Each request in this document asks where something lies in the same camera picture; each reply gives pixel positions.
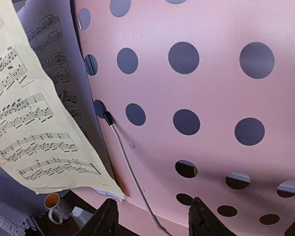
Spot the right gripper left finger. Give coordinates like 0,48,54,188
76,198,118,236

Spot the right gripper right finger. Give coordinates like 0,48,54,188
188,197,236,236

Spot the yellowed sheet music paper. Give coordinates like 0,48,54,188
0,0,124,198

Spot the pink music stand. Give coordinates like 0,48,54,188
74,0,295,236

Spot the lavender sheet music paper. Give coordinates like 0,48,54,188
20,7,89,141

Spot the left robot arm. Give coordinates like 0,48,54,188
0,214,26,236

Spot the grey metronome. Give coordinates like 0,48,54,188
71,206,93,229

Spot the patterned mug orange inside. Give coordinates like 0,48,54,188
44,193,73,225

